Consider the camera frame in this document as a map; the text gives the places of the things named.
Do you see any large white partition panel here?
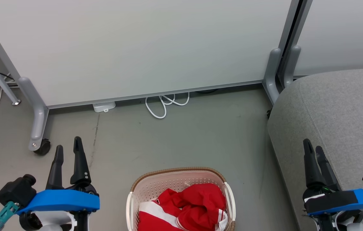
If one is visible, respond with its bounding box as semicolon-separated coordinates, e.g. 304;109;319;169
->
0;0;300;109

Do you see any red garment with white stripes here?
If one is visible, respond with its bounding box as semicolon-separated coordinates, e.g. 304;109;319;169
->
138;189;228;231

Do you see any left gripper with blue bracket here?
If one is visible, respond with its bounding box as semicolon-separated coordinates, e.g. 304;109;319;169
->
18;136;100;231

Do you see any teal left camera connector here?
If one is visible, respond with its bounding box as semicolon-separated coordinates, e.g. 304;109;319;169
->
0;201;20;231

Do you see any small white partition panel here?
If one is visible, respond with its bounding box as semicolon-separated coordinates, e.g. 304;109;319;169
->
292;0;363;77

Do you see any grey partition foot with caster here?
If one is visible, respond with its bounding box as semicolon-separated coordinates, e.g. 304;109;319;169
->
18;77;49;151

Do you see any looped white cable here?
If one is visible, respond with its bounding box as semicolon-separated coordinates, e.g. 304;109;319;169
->
145;92;190;119

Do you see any black caster wheel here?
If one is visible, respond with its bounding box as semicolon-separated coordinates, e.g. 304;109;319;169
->
34;139;51;156

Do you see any beige plastic laundry basket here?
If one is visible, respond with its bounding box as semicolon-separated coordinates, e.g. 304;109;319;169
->
126;167;236;231

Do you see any right gripper with blue bracket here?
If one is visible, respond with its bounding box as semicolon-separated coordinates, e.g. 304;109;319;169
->
303;139;363;231

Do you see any white power adapter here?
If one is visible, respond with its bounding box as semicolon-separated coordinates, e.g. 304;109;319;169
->
93;101;116;113

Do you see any grey fabric sofa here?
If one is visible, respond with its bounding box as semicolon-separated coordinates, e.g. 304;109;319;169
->
267;68;363;231

